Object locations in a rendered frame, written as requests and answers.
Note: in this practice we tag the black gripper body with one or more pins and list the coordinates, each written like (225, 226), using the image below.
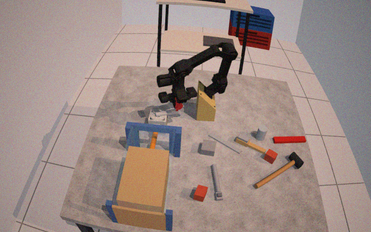
(164, 97)

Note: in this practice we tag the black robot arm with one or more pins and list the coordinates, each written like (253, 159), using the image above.
(185, 66)

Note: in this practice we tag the black-headed mallet with wooden handle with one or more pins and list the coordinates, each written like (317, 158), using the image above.
(295, 160)

